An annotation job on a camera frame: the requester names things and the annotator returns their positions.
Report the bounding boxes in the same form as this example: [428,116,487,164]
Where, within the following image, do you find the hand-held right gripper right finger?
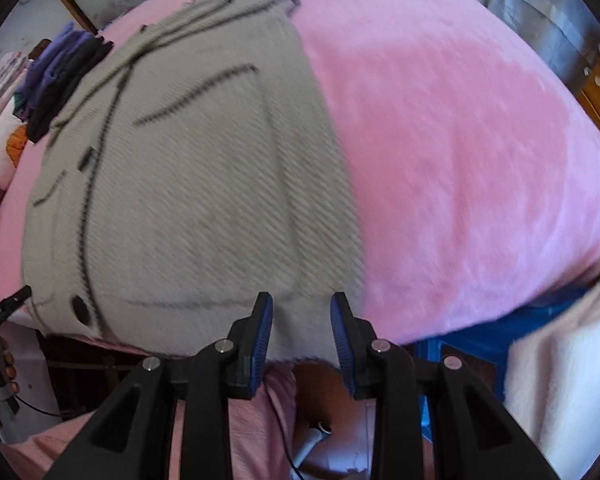
[330,291,561,480]

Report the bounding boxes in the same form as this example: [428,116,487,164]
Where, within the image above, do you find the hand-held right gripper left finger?
[42,291,274,480]

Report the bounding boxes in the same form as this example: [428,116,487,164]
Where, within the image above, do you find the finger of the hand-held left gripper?
[0,285,33,318]

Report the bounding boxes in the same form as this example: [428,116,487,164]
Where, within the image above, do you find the beige knitted cardigan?
[20,0,368,361]

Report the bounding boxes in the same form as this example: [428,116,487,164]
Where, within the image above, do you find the person's pink trousers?
[0,360,301,480]

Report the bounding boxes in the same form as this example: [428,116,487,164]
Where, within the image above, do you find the blue plastic crate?
[412,285,600,441]

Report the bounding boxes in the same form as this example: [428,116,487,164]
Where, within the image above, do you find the cream cartoon folded quilt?
[0,110,31,191]

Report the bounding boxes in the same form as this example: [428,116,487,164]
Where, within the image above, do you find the green patterned garment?
[12,92,32,122]

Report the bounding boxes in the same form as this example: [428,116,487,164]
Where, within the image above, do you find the pink bed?
[0,0,600,356]

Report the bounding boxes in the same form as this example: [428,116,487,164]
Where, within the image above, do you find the pink floral folded quilt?
[0,50,36,126]

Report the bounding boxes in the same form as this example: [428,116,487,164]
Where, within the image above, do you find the white fluffy cloth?
[502,265,600,476]

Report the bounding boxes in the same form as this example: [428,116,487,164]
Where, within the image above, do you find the purple garment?
[15,22,88,108]

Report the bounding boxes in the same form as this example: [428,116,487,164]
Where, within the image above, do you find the black garment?
[27,35,116,143]

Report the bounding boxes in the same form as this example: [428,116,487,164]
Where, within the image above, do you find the wooden headboard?
[30,37,56,61]

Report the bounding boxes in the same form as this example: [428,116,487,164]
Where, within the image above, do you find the beige striped covered furniture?
[415,0,600,96]

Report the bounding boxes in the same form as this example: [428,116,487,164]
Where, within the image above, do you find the black cable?
[14,394,63,418]

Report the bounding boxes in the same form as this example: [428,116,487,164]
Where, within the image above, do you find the white plug cable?
[285,420,333,480]

